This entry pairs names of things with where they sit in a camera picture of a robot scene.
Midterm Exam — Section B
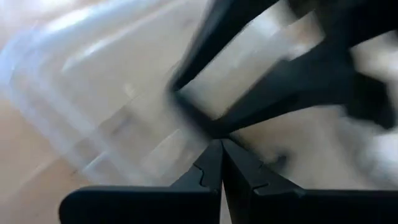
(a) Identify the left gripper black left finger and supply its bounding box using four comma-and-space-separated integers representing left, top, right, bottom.
58, 139, 223, 224

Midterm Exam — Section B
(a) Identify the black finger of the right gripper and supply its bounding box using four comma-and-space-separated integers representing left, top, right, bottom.
169, 0, 280, 93
214, 40, 397, 138

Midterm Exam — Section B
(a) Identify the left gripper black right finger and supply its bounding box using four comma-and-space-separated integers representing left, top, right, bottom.
222, 139, 398, 224

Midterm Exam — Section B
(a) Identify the clear plastic bag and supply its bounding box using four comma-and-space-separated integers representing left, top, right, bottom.
0, 0, 398, 189

